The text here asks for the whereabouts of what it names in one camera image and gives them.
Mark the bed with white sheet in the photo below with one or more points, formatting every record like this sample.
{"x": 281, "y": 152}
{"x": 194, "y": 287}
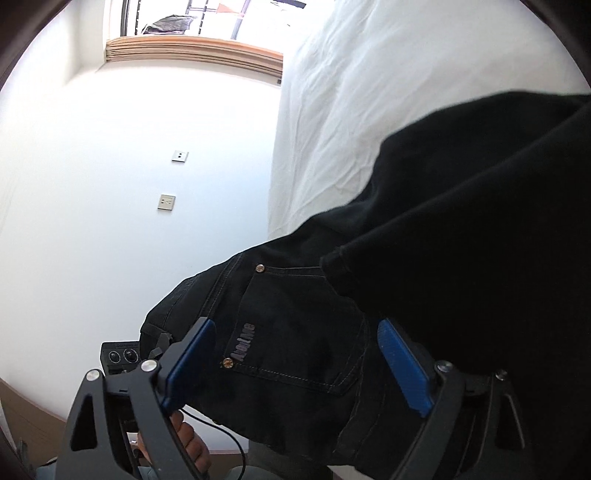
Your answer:
{"x": 369, "y": 92}

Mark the black denim pants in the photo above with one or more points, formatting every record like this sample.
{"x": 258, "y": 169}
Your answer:
{"x": 300, "y": 323}

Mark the hanging dark garment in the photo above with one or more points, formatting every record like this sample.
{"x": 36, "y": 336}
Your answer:
{"x": 168, "y": 25}

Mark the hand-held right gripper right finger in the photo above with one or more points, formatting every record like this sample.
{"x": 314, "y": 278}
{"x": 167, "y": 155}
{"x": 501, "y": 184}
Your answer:
{"x": 406, "y": 369}

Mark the person's left hand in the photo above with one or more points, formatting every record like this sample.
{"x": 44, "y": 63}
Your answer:
{"x": 196, "y": 445}

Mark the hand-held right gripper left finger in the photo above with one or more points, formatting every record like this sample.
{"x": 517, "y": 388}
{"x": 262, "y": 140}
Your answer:
{"x": 187, "y": 362}

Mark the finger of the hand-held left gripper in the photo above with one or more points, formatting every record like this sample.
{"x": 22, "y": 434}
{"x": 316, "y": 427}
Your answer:
{"x": 159, "y": 346}

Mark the white wall socket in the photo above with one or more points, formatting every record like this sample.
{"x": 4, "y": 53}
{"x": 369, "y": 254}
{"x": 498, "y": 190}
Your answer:
{"x": 166, "y": 202}

